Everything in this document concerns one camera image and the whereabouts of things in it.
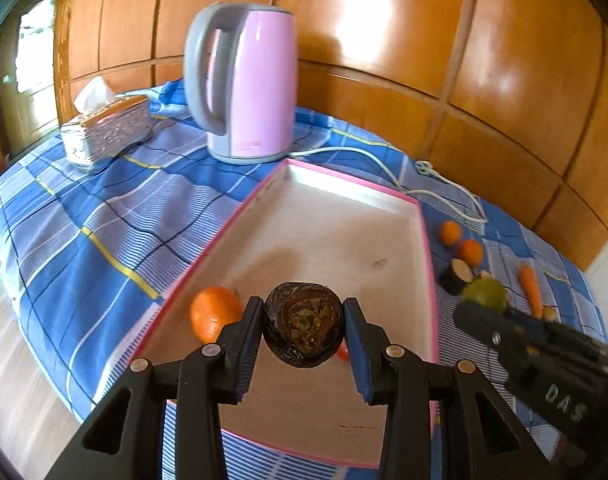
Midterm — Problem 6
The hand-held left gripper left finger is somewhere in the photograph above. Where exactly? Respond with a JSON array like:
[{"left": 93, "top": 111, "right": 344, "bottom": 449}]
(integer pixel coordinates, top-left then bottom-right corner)
[{"left": 44, "top": 296, "right": 265, "bottom": 480}]

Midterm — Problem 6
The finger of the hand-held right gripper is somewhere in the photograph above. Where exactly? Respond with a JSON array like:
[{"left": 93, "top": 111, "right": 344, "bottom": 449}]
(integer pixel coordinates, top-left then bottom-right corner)
[{"left": 454, "top": 300, "right": 547, "bottom": 361}]

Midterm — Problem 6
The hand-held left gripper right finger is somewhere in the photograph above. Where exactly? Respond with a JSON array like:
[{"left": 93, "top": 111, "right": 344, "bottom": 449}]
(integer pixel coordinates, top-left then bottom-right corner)
[{"left": 343, "top": 297, "right": 554, "bottom": 480}]

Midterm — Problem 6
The green round fruit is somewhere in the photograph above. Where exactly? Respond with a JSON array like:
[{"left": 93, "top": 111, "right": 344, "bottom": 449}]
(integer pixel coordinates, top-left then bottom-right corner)
[{"left": 462, "top": 277, "right": 507, "bottom": 312}]

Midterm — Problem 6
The dark brown passion fruit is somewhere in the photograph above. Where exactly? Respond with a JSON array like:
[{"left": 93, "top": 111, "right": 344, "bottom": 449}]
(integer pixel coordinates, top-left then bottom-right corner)
[{"left": 263, "top": 282, "right": 345, "bottom": 368}]

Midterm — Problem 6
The small orange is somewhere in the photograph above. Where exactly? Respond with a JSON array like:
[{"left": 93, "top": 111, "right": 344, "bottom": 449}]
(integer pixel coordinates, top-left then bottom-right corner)
[
  {"left": 439, "top": 221, "right": 462, "bottom": 247},
  {"left": 457, "top": 240, "right": 484, "bottom": 267}
]

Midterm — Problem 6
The pink rimmed white tray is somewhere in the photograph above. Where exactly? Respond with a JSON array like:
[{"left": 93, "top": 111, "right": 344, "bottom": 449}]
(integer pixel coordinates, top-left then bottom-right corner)
[{"left": 129, "top": 158, "right": 441, "bottom": 470}]

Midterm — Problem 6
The large orange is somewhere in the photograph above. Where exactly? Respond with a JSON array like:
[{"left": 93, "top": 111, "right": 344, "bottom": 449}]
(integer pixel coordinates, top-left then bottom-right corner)
[{"left": 190, "top": 286, "right": 245, "bottom": 345}]

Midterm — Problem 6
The dark eggplant piece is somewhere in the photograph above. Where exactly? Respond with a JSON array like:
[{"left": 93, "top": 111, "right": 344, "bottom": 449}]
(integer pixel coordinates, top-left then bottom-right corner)
[{"left": 441, "top": 258, "right": 477, "bottom": 296}]

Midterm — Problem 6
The carrot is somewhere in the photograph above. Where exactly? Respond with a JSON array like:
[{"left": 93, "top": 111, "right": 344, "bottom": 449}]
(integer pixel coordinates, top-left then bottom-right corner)
[{"left": 520, "top": 264, "right": 544, "bottom": 319}]

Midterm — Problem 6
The blue plaid tablecloth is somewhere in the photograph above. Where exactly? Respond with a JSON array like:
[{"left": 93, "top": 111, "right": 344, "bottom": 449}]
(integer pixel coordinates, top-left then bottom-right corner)
[{"left": 0, "top": 79, "right": 608, "bottom": 480}]

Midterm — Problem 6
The silver embossed tissue box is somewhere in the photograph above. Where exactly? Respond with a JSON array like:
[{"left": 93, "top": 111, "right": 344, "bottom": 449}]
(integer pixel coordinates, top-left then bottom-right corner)
[{"left": 60, "top": 95, "right": 152, "bottom": 173}]

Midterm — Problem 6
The pink electric kettle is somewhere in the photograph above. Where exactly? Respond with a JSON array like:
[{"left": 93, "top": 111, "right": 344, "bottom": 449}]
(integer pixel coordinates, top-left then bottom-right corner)
[{"left": 184, "top": 2, "right": 299, "bottom": 166}]

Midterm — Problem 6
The white tissue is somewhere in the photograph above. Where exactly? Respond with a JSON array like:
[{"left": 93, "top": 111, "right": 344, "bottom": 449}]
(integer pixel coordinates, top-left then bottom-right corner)
[{"left": 74, "top": 76, "right": 117, "bottom": 112}]

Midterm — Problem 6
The wooden panelled wardrobe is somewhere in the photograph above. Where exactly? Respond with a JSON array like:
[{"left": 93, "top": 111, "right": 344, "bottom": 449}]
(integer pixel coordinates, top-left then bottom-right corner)
[{"left": 54, "top": 0, "right": 608, "bottom": 271}]

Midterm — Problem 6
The dark framed window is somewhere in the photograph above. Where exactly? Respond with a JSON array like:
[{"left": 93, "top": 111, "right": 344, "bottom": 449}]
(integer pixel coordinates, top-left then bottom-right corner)
[{"left": 0, "top": 0, "right": 65, "bottom": 161}]

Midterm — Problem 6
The white power cable with plug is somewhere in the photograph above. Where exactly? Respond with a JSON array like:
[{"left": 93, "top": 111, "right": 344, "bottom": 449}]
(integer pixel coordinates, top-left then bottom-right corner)
[{"left": 286, "top": 146, "right": 488, "bottom": 226}]

